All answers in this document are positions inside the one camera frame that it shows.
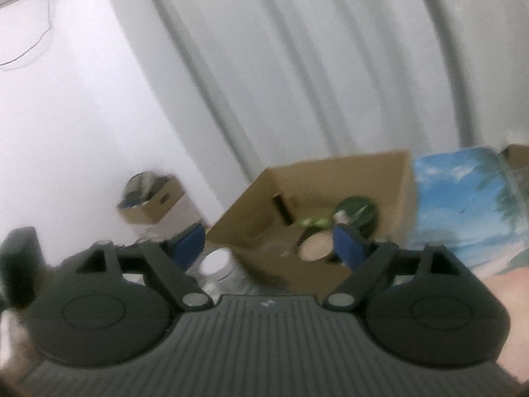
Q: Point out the dark patterned bag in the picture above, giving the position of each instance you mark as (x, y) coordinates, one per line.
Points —
(142, 188)

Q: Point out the green printed tube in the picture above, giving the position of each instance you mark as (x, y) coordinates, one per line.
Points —
(314, 222)

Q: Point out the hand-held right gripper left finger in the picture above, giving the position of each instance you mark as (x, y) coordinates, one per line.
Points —
(190, 244)

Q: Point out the brown cardboard box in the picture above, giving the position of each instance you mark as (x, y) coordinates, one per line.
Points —
(289, 277)

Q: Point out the round dark green case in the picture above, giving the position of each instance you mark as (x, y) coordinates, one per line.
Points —
(359, 211)

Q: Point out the white plastic supplement bottle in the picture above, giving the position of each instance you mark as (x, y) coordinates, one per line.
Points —
(215, 262)

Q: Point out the white curtain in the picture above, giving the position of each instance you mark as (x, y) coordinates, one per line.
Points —
(289, 70)

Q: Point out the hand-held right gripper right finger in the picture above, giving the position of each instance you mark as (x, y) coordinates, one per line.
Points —
(349, 246)

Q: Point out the printed cardboard appliance box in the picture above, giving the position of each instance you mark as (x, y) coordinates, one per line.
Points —
(161, 211)

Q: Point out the dark jar with gold lid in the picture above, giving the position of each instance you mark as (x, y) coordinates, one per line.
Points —
(316, 247)

